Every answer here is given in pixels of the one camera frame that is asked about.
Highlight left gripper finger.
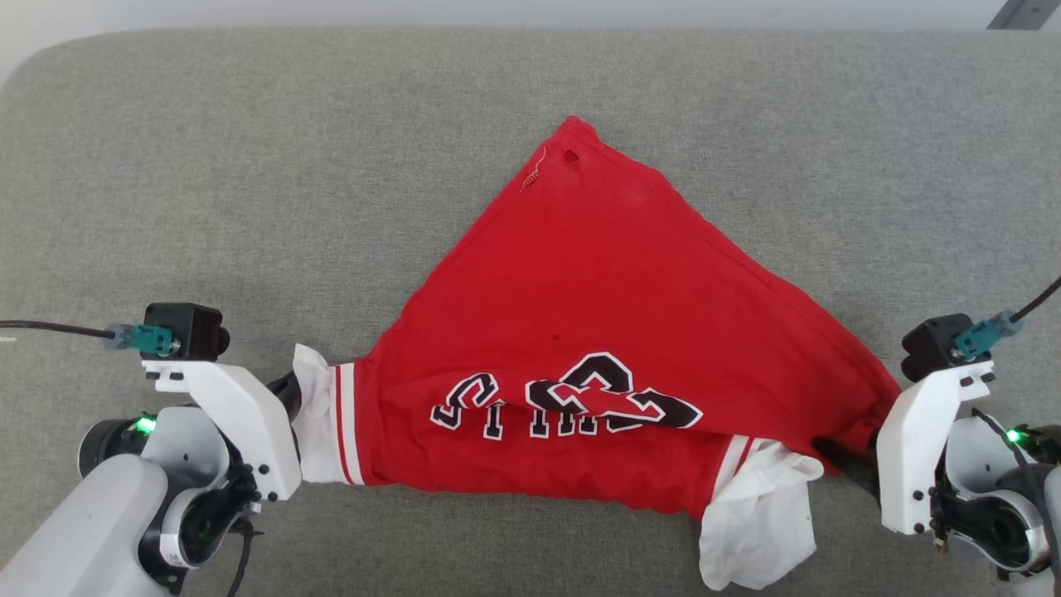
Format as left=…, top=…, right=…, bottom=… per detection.
left=265, top=371, right=305, bottom=420

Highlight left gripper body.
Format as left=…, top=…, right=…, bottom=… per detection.
left=78, top=405, right=276, bottom=575

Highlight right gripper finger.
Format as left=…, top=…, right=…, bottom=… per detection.
left=811, top=436, right=884, bottom=504

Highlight red white jersey shirt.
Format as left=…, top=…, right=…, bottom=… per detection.
left=290, top=115, right=904, bottom=592

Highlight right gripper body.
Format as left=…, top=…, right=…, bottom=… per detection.
left=927, top=409, right=1061, bottom=581

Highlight grey metal pole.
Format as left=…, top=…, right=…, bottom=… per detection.
left=986, top=0, right=1061, bottom=32

